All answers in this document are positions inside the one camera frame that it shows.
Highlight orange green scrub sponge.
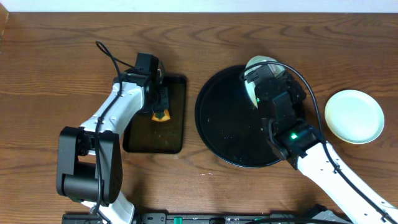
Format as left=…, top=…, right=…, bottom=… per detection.
left=152, top=110, right=171, bottom=122

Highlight light blue plate top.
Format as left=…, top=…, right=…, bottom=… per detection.
left=244, top=55, right=285, bottom=108

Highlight light blue plate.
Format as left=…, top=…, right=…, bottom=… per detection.
left=324, top=90, right=385, bottom=144
left=244, top=55, right=285, bottom=108

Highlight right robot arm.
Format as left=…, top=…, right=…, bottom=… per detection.
left=245, top=72, right=397, bottom=223

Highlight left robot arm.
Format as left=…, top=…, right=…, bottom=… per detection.
left=56, top=69, right=168, bottom=223

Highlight black rectangular tray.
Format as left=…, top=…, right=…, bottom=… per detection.
left=123, top=76, right=187, bottom=154

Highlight black round tray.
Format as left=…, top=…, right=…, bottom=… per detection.
left=195, top=65, right=281, bottom=168

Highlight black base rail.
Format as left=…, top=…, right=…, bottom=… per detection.
left=61, top=212, right=352, bottom=224

